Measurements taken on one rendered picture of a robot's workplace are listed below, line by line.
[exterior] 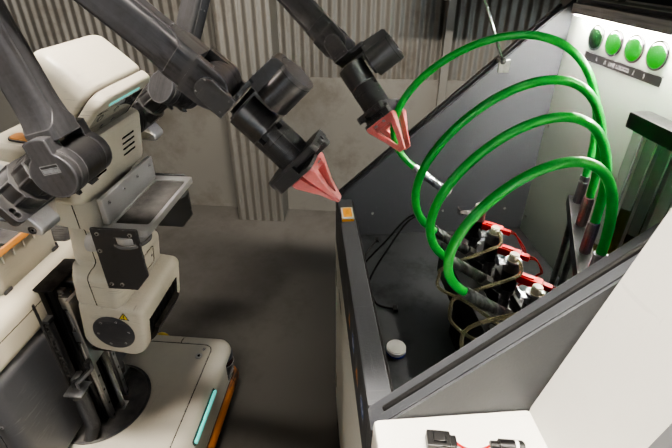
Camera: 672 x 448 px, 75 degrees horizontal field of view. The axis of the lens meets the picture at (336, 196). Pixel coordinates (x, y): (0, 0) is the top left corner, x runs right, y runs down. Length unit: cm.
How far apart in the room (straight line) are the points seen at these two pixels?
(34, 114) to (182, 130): 220
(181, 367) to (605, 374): 137
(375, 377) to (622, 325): 36
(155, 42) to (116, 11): 6
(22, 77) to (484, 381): 77
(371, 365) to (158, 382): 105
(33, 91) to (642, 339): 84
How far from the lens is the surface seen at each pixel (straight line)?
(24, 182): 86
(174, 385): 167
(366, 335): 80
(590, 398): 64
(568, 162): 61
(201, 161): 300
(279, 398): 191
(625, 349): 60
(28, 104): 80
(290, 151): 64
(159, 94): 114
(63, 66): 94
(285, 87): 61
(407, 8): 255
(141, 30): 67
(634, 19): 98
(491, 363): 63
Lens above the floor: 154
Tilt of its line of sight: 29 degrees down
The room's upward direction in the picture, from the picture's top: straight up
